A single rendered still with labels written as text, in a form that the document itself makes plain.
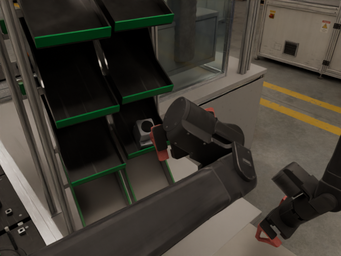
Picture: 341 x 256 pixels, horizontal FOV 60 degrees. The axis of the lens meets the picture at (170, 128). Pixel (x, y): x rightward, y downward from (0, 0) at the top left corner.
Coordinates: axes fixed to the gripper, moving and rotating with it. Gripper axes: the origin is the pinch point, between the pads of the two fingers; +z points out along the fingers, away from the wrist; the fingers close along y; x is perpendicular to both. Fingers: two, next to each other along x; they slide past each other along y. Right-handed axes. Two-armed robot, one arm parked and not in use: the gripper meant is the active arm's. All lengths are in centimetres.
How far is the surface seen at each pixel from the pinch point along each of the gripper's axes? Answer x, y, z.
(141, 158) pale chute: 11.9, -0.5, 26.7
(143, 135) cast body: 1.9, 2.5, 11.8
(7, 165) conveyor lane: 8, 37, 65
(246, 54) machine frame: -8, -111, 97
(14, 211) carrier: 18, 37, 42
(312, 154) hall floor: 94, -187, 119
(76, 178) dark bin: 6.6, 20.1, 13.6
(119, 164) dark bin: 7.1, 9.7, 13.4
